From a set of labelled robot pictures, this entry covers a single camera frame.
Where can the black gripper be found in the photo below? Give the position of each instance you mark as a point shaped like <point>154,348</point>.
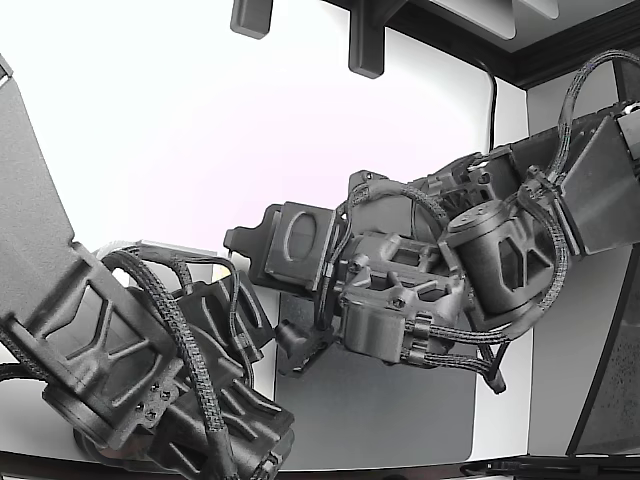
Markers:
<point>300,255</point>
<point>250,320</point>

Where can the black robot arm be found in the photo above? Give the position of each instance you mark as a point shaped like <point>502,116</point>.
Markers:
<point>75,310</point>
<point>480,260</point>

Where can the gray mat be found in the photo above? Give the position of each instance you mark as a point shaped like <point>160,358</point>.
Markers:
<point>375,415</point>

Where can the large white panel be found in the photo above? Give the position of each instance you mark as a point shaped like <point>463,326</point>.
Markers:
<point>480,15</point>

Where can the small white panel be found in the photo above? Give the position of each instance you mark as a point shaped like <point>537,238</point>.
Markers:
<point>540,7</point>

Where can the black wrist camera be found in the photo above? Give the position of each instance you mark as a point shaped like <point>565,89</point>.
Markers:
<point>300,345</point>

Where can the short black bracket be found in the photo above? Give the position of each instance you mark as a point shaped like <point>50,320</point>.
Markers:
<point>250,17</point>

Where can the long black bracket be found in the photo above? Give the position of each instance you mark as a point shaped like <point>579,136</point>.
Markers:
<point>367,45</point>

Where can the black frame beam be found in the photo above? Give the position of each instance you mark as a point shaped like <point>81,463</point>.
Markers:
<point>515,65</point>

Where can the black frame leg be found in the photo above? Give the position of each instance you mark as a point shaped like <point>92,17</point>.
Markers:
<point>600,370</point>

